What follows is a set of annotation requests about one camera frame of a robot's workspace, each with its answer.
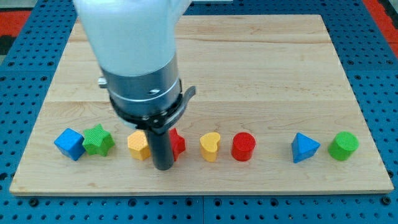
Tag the yellow heart block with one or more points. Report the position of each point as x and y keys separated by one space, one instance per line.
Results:
x=209 y=146

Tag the yellow hexagon block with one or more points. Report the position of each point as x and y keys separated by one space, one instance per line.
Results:
x=138 y=145

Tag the green cylinder block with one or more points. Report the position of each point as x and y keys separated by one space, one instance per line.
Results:
x=343 y=146

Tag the wooden board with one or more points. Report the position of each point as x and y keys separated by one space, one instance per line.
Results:
x=269 y=76

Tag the red cylinder block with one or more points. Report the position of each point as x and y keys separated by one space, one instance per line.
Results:
x=243 y=146

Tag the blue cube block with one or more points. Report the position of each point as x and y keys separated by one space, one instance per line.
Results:
x=70 y=144

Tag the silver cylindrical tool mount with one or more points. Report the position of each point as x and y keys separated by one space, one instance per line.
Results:
x=152 y=101

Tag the red star block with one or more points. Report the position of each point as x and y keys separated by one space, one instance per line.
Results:
x=177 y=143

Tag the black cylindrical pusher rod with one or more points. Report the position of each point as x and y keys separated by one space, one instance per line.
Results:
x=160 y=149

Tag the green star block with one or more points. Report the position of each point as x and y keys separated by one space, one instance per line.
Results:
x=97 y=141

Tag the blue triangle block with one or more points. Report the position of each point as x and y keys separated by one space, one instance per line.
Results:
x=303 y=147

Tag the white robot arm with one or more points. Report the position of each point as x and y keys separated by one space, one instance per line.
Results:
x=134 y=44

